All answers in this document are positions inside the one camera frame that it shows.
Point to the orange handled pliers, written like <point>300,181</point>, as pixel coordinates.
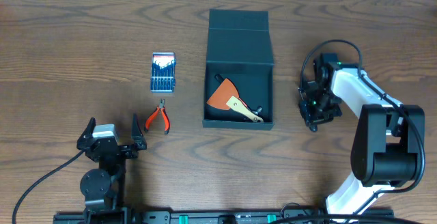
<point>160,108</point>

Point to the orange blade wooden scraper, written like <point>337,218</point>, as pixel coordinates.
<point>256,119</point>

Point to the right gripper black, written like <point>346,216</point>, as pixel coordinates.
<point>312,119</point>

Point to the dark green open box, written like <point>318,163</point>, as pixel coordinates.
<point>239,48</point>

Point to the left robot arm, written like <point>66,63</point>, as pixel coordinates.
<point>104,187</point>

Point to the black handled claw hammer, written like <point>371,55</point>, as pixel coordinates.
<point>218,78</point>

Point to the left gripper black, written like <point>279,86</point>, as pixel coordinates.
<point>111,149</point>

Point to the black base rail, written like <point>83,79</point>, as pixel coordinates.
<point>166,217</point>

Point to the black yellow screwdriver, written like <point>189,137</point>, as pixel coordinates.
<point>313,128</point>

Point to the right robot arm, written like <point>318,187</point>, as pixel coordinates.
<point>388,150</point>

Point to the blue screwdriver set case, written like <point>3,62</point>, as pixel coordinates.
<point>163,72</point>

